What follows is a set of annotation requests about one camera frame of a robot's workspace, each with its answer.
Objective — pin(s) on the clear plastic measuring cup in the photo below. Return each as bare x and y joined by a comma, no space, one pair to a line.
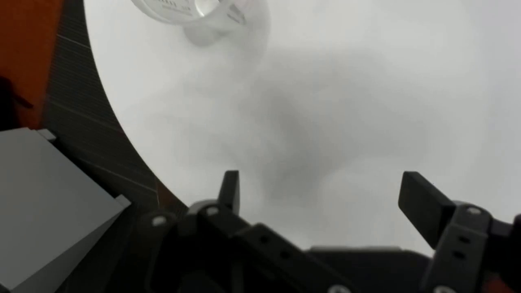
200,16

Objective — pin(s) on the white cabinet with gray cushion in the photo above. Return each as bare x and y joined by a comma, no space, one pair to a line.
49,205

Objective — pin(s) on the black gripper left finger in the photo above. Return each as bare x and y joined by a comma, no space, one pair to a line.
229,189

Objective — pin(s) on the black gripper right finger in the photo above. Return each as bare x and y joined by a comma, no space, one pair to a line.
428,205

